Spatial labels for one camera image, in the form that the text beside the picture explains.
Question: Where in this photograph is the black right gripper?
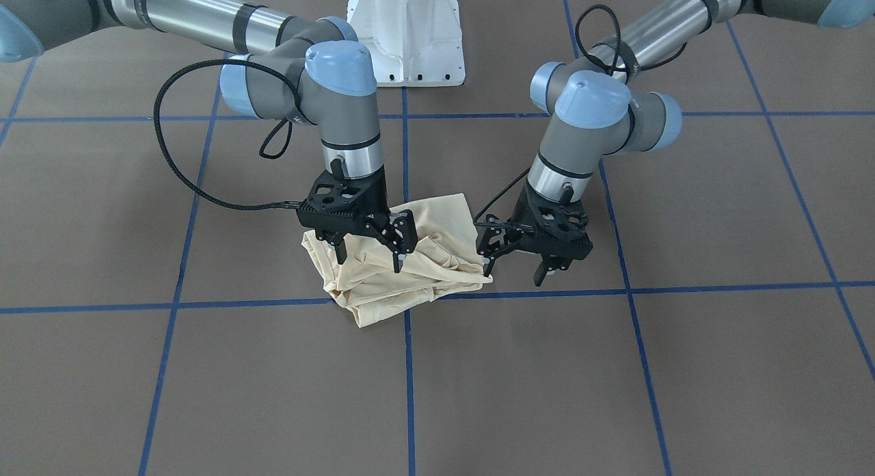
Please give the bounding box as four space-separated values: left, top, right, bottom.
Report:
297 168 419 274

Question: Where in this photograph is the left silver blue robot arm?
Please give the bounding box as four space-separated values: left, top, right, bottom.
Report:
475 0 873 288

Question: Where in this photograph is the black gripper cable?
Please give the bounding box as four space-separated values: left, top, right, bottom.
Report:
153 58 305 212

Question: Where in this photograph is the cream long-sleeve graphic shirt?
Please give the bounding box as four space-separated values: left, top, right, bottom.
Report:
302 193 493 328

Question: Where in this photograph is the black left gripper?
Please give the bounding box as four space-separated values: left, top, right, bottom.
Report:
477 186 593 288

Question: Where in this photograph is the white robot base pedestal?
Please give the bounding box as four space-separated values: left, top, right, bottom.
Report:
346 0 466 88

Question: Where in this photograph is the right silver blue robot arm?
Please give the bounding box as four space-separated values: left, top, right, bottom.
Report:
1 0 418 272

